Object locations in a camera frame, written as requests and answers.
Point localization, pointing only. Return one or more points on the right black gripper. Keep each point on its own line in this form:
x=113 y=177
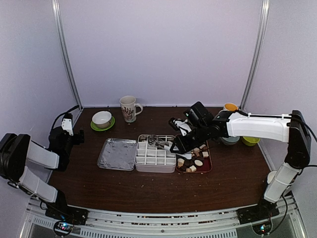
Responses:
x=181 y=147

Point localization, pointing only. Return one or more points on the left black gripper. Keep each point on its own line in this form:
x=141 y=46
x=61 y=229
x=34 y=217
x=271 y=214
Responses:
x=80 y=139

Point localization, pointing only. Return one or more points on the red chocolate tray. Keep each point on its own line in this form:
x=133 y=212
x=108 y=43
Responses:
x=201 y=153

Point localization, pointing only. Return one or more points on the white metal tongs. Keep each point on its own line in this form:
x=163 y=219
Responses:
x=158 y=142

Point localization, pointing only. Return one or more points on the lilac tin box with dividers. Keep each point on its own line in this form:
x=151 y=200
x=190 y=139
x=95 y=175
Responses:
x=152 y=159

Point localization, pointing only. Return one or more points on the lilac bunny tin lid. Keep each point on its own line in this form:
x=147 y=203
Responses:
x=118 y=154

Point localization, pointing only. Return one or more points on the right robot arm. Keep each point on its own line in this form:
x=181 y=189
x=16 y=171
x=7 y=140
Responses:
x=286 y=140

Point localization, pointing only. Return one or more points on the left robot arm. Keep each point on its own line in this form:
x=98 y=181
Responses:
x=17 y=150

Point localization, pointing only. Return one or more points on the white oval chocolate in tray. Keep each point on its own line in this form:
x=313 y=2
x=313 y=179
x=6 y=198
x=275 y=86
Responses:
x=198 y=162

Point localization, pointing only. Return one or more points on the blue spiral patterned bowl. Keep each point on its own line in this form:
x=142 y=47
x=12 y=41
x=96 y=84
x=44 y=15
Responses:
x=229 y=140

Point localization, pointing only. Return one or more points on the green saucer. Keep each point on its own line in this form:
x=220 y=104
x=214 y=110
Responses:
x=95 y=128

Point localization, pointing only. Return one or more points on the white mug yellow inside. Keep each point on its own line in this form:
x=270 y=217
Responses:
x=230 y=107

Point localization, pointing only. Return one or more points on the yellow green small bowl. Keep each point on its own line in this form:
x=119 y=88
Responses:
x=250 y=141

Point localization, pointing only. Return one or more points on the tall floral mug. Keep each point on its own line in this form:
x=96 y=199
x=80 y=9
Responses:
x=130 y=108

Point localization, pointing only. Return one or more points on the white bowl near right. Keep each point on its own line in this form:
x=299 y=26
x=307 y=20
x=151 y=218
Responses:
x=270 y=177

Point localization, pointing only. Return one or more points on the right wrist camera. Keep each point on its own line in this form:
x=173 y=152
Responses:
x=180 y=125

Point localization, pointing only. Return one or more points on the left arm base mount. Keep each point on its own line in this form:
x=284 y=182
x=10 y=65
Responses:
x=65 y=223

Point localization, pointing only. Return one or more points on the right aluminium frame post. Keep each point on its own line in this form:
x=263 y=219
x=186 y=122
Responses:
x=257 y=51

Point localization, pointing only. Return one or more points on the aluminium frame post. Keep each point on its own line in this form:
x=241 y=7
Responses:
x=257 y=51
x=64 y=51

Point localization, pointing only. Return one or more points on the front aluminium rail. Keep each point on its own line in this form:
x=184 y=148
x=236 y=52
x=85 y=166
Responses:
x=211 y=224

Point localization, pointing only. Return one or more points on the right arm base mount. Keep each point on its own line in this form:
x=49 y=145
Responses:
x=260 y=219

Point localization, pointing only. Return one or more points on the left aluminium frame post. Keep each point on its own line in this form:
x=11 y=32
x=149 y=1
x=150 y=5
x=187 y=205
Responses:
x=64 y=51

